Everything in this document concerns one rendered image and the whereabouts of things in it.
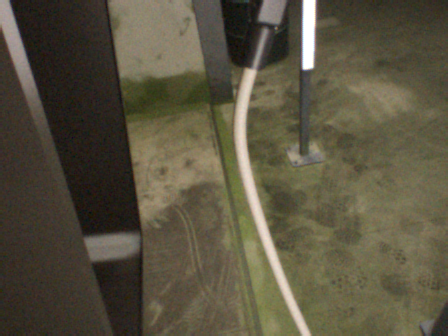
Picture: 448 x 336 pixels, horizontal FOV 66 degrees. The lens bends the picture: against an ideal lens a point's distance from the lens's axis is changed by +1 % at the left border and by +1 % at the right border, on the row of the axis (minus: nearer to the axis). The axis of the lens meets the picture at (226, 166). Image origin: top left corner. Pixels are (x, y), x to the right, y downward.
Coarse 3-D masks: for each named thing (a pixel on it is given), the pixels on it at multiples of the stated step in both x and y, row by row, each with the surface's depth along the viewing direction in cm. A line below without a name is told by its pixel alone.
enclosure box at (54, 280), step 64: (0, 0) 21; (64, 0) 73; (0, 64) 22; (64, 64) 81; (0, 128) 25; (64, 128) 92; (0, 192) 29; (64, 192) 31; (128, 192) 110; (0, 256) 33; (64, 256) 35; (128, 256) 121; (0, 320) 40; (64, 320) 42; (128, 320) 103
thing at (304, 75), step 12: (300, 0) 158; (300, 12) 161; (300, 24) 165; (300, 36) 168; (300, 48) 172; (300, 60) 177; (300, 72) 181; (300, 84) 185; (300, 96) 190; (300, 108) 195; (300, 120) 200; (300, 132) 205; (300, 144) 211
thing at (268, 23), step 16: (256, 0) 32; (272, 0) 32; (288, 0) 32; (256, 16) 33; (272, 16) 33; (256, 32) 34; (272, 32) 34; (256, 48) 35; (240, 64) 37; (256, 64) 36
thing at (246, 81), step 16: (240, 80) 38; (240, 96) 39; (240, 112) 40; (240, 128) 41; (240, 144) 42; (240, 160) 44; (256, 192) 47; (256, 208) 48; (256, 224) 50; (272, 256) 52; (288, 288) 56; (288, 304) 58
